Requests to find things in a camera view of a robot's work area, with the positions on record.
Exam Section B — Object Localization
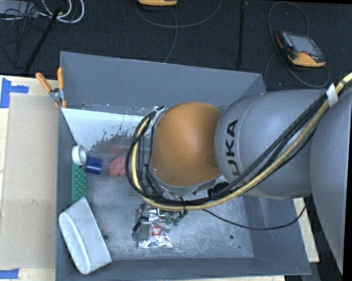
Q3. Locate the white oblong sponge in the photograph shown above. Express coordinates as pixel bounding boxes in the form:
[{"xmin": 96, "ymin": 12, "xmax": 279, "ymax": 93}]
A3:
[{"xmin": 55, "ymin": 194, "xmax": 116, "ymax": 277}]

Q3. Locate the brown cardboard board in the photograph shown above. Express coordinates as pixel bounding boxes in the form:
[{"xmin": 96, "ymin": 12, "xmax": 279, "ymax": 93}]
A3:
[{"xmin": 0, "ymin": 92, "xmax": 67, "ymax": 273}]

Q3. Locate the blue small cylinder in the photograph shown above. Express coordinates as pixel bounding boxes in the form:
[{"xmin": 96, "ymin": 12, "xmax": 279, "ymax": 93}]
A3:
[{"xmin": 84, "ymin": 156, "xmax": 104, "ymax": 175}]

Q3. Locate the pink toy food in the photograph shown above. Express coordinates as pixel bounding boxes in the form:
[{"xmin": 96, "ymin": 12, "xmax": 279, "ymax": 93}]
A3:
[{"xmin": 108, "ymin": 155, "xmax": 128, "ymax": 179}]

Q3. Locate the grey metal bin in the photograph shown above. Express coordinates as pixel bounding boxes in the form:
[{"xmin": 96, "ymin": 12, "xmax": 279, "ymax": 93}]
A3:
[{"xmin": 46, "ymin": 51, "xmax": 324, "ymax": 281}]

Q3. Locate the silver foil packet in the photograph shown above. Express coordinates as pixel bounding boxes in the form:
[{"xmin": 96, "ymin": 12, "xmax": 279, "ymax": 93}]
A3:
[{"xmin": 138, "ymin": 211, "xmax": 176, "ymax": 251}]

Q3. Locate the dark green flat block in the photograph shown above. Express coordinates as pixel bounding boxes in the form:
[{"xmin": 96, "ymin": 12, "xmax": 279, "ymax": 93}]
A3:
[{"xmin": 68, "ymin": 162, "xmax": 90, "ymax": 206}]

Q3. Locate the white cup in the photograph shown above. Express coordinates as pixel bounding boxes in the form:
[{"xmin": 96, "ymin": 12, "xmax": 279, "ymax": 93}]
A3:
[{"xmin": 71, "ymin": 143, "xmax": 89, "ymax": 167}]

